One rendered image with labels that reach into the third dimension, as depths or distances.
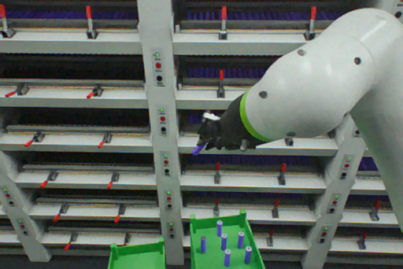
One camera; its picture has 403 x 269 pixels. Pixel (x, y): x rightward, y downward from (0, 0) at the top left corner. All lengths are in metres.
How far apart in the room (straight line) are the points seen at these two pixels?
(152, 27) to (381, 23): 0.63
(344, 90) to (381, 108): 0.12
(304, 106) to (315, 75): 0.03
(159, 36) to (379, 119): 0.65
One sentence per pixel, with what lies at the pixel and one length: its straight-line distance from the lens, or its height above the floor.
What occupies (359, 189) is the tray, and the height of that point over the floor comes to 0.52.
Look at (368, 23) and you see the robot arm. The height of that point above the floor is 1.22.
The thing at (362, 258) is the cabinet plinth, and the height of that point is 0.04.
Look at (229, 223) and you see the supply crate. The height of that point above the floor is 0.50.
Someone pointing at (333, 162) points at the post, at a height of 0.65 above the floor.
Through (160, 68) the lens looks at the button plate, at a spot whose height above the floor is 1.02.
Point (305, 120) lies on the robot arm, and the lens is 0.32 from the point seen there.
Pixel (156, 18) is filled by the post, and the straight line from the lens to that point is 0.87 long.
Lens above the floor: 1.26
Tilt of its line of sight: 30 degrees down
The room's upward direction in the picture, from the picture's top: straight up
